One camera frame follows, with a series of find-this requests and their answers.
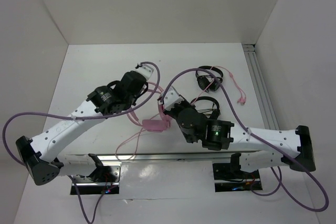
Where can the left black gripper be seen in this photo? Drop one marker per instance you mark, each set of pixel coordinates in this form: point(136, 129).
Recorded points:
point(133, 102)

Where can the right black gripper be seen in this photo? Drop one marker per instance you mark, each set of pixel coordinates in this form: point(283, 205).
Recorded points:
point(185, 103)

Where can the pink headphones with cable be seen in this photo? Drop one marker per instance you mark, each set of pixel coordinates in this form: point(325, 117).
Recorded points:
point(156, 125)

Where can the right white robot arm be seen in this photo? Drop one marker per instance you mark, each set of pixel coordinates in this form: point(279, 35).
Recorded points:
point(252, 149)

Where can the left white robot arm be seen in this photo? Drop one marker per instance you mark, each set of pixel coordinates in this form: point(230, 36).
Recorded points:
point(40, 154)

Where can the near black headphones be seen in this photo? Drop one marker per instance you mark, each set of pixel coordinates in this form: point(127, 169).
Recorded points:
point(212, 108)

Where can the black headphones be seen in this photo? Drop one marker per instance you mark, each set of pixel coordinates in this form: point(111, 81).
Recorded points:
point(207, 82)
point(212, 108)

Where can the far black headphones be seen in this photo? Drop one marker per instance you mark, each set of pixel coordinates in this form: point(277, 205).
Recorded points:
point(207, 82)

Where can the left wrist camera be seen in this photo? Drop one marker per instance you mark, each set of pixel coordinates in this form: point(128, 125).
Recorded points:
point(145, 70)

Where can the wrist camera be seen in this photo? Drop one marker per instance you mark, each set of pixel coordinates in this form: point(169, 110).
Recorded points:
point(145, 70)
point(172, 97)

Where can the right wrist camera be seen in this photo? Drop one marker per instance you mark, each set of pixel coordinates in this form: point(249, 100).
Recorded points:
point(172, 97)

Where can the front aluminium rail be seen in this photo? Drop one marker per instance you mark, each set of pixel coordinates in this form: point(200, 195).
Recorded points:
point(147, 157)

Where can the aluminium rail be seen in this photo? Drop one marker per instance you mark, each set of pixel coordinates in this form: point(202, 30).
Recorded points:
point(147, 157)
point(263, 97)

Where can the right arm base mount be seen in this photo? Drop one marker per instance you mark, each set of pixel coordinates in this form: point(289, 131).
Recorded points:
point(227, 181)

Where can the right side aluminium rail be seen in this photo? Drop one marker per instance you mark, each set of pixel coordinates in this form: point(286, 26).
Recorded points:
point(263, 97)

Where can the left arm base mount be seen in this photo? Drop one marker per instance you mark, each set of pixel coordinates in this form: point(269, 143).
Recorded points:
point(107, 183)

